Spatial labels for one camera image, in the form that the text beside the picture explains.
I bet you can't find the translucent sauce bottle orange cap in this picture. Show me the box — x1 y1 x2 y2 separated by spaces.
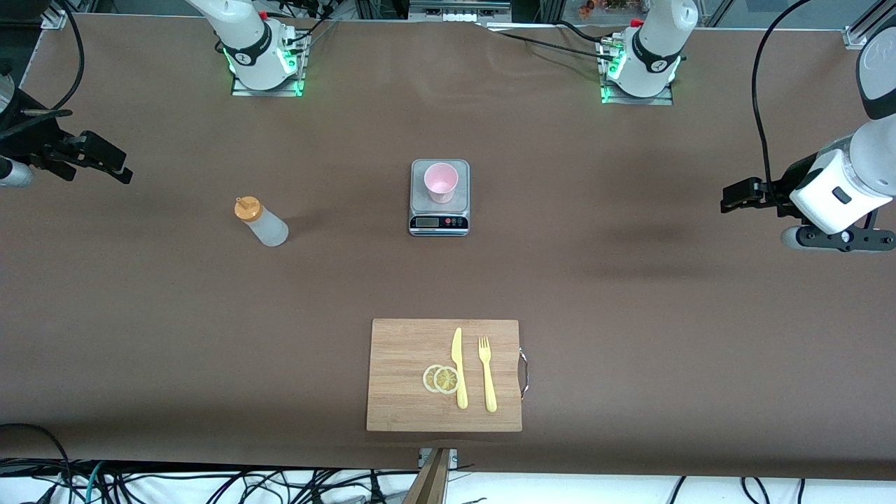
234 196 290 248

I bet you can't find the pink plastic cup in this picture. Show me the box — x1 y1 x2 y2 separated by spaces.
424 162 460 204

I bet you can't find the brown table cover sheet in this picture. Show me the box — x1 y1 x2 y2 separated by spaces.
0 13 896 481

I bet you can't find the silver digital kitchen scale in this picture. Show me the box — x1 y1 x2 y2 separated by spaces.
409 159 470 237

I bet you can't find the yellow plastic fork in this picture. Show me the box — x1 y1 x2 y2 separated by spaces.
478 336 498 413

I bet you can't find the yellow plastic knife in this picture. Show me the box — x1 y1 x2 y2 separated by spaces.
451 327 468 410

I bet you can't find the wooden cutting board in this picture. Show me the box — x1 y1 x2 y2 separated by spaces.
366 318 523 433

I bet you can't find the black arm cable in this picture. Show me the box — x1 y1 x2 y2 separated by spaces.
42 0 85 109
751 0 813 193

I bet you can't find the aluminium frame profile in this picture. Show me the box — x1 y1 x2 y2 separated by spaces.
38 0 95 30
842 0 896 50

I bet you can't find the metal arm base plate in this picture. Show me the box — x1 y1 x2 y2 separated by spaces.
232 31 309 98
601 35 675 106

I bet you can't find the black base cable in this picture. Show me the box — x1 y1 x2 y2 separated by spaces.
280 0 338 53
486 20 617 62

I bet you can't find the black looped floor cable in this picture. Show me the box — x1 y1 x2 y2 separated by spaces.
0 423 74 504

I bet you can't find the teal floor cable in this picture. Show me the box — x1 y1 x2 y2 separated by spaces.
83 461 107 503

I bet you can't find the silver frame rail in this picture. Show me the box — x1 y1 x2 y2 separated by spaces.
408 0 513 24

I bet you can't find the wooden post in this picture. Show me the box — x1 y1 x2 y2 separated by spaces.
402 448 452 504

